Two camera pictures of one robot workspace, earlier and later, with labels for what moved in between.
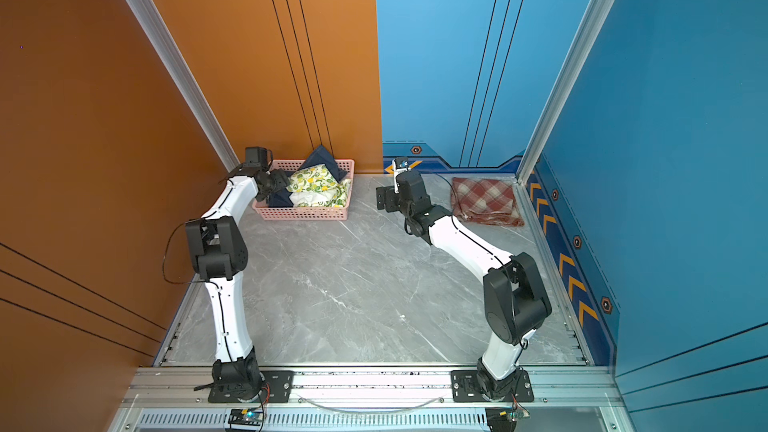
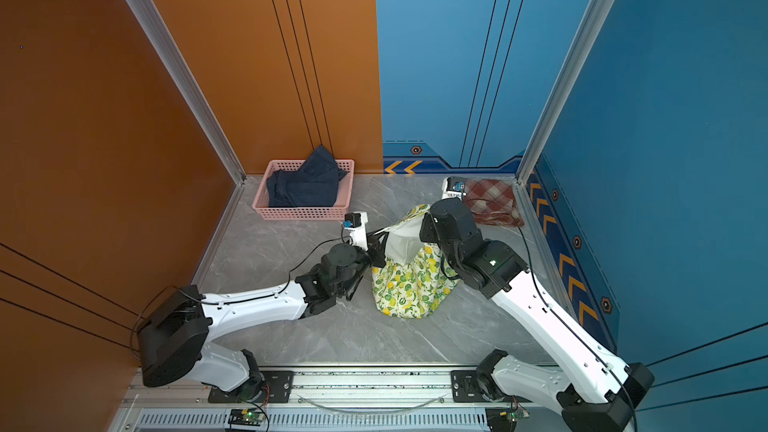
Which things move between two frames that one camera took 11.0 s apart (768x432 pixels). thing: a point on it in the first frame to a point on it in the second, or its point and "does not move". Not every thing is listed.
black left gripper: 280,179 to 376,253
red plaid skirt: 485,202 does not move
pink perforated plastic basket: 268,212 does not move
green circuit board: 246,417 does not move
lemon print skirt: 316,186 to 412,280
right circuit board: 504,419 does not move
